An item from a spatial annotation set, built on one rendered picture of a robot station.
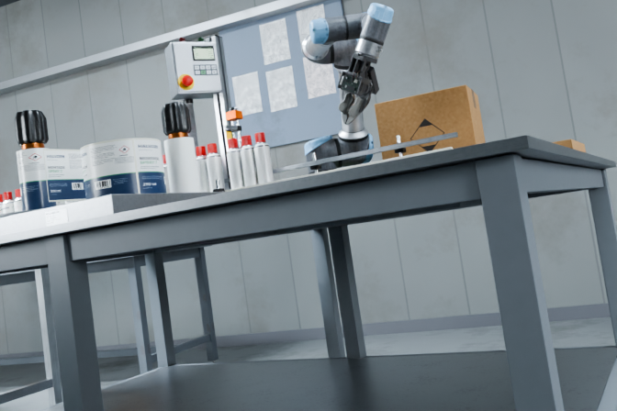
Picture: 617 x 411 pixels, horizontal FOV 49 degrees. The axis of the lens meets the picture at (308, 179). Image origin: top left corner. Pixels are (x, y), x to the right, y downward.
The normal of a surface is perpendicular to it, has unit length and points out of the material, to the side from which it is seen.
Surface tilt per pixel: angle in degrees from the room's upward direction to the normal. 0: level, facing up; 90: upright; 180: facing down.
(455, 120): 90
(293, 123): 90
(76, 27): 90
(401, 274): 90
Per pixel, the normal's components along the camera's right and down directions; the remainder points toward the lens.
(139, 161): 0.56, -0.14
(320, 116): -0.39, -0.02
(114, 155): 0.11, -0.10
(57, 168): 0.81, -0.16
